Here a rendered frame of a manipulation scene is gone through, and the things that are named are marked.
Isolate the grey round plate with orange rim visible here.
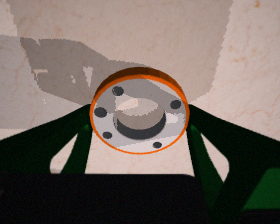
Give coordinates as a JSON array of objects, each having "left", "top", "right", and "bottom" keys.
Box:
[{"left": 89, "top": 67, "right": 190, "bottom": 154}]

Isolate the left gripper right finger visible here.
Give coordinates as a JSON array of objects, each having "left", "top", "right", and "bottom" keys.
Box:
[{"left": 186, "top": 104, "right": 280, "bottom": 224}]

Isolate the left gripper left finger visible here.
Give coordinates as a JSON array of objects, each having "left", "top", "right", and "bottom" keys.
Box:
[{"left": 0, "top": 104, "right": 93, "bottom": 174}]

